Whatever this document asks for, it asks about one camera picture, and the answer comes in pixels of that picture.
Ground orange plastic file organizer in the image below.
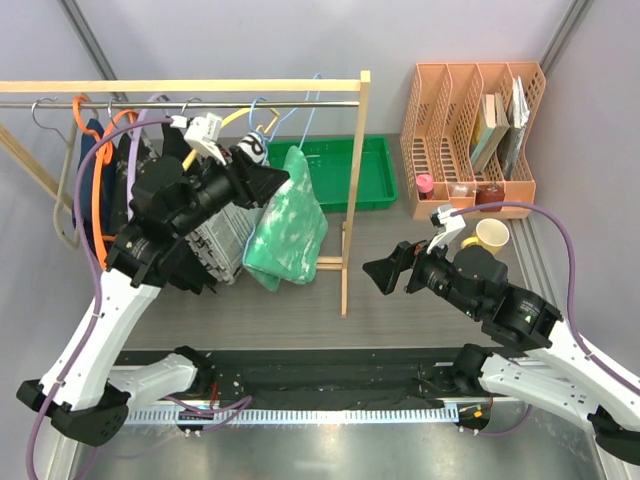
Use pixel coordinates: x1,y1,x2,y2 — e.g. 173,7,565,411
400,61,546,220

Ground dark red jar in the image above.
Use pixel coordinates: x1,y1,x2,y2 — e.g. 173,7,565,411
475,182,505,205

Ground clear small bottle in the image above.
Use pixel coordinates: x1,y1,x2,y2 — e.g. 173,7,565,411
448,183,474,197

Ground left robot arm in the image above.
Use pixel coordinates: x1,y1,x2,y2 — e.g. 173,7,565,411
17,145,290,447

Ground yellow plastic hanger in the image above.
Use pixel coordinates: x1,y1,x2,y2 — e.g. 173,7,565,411
182,106,280,172

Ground green plastic tray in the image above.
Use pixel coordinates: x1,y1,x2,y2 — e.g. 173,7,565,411
264,135,400,214

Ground green white trousers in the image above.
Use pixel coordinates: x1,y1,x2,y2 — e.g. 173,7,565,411
242,146,328,292

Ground black white patterned trousers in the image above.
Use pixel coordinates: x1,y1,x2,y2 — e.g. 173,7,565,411
104,130,159,236

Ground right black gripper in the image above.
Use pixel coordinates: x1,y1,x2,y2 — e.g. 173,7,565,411
361,230,480,318

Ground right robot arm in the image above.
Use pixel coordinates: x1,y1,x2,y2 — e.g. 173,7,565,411
363,241,639,464

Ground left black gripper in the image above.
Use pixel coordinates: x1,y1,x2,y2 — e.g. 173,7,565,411
170,143,289,238

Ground pink capped bottle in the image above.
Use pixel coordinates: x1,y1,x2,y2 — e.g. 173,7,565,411
415,174,434,201

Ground purple plastic hanger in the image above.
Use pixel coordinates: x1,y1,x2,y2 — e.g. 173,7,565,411
126,92,169,220

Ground light blue wire hanger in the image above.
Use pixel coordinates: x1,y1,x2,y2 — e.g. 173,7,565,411
243,73,324,261

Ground yellow mug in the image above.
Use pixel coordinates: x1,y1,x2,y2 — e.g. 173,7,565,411
460,218,510,255

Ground orange plastic hanger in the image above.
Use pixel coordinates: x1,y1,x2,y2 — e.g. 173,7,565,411
72,93,115,270

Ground navy blue trousers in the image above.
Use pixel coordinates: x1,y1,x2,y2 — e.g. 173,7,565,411
70,117,119,241

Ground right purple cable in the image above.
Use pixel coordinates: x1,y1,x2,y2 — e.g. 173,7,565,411
452,202,640,439

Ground books in organizer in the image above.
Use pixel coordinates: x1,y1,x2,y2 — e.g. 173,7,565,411
469,76,531,180

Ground wooden clothes rack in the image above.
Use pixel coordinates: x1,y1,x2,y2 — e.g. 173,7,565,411
0,69,372,318

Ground newspaper print trousers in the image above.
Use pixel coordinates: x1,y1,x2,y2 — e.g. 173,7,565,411
186,132,266,284

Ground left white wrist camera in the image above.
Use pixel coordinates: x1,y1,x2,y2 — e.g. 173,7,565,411
170,113,227,166

